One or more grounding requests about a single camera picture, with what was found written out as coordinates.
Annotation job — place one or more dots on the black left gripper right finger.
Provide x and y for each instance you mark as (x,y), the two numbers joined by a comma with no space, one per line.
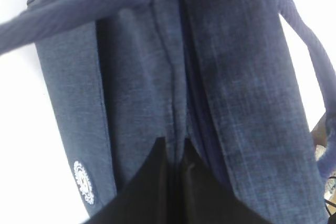
(205,199)

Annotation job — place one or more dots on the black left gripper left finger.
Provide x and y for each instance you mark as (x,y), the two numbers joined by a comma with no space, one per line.
(145,199)

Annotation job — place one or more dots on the navy blue lunch bag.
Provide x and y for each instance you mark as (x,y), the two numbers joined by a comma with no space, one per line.
(246,81)

